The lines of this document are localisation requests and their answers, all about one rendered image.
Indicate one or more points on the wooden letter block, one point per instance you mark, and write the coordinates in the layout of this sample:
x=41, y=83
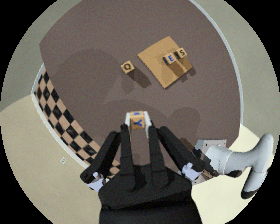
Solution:
x=137, y=120
x=127, y=67
x=169, y=59
x=180, y=53

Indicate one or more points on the tan square mat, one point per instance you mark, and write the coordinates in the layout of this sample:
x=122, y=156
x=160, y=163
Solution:
x=152, y=58

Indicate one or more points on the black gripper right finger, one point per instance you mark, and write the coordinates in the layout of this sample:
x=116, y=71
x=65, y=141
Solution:
x=190, y=166

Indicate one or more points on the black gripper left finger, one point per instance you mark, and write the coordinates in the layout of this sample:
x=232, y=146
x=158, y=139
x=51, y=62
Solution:
x=93, y=175

